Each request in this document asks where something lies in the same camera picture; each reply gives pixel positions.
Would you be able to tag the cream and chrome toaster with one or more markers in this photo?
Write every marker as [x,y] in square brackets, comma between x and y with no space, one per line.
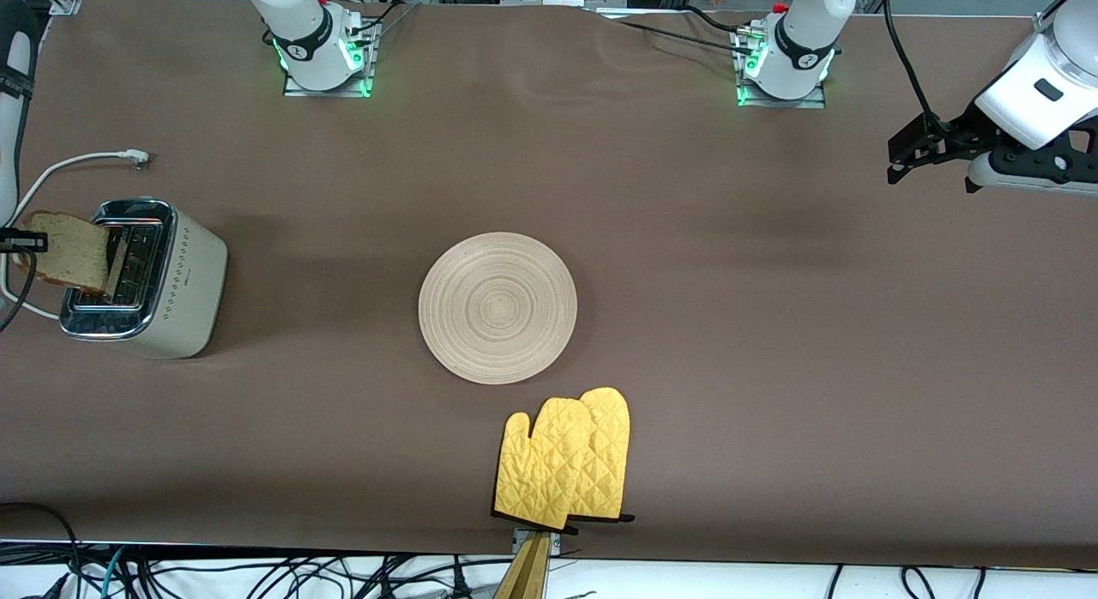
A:
[184,281]

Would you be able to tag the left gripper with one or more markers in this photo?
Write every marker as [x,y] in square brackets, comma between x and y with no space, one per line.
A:
[958,134]

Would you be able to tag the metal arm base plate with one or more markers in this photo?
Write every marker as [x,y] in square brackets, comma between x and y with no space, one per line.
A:
[781,103]
[367,67]

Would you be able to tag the small metal bracket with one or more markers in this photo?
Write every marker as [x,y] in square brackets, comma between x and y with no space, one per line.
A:
[556,543]

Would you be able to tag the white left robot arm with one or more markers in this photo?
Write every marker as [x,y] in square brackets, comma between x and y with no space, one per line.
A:
[802,33]

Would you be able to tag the round pale wooden plate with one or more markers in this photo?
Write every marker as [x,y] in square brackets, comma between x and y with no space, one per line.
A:
[497,307]

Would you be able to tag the slice of brown bread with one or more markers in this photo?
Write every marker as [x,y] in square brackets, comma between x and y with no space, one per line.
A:
[69,251]

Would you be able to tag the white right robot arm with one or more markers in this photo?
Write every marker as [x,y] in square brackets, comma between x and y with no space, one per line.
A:
[300,24]

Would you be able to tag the yellow quilted oven mitt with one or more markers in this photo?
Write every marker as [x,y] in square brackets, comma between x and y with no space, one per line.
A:
[611,462]
[540,470]

